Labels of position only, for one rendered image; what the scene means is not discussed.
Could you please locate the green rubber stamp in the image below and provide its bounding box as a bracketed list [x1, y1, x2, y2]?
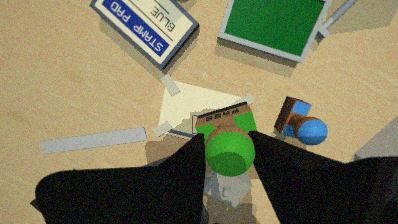
[195, 101, 257, 177]

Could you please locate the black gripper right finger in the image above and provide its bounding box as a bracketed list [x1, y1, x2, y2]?
[248, 131, 398, 224]

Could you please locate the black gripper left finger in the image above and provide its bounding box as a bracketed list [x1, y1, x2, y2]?
[35, 133, 206, 224]

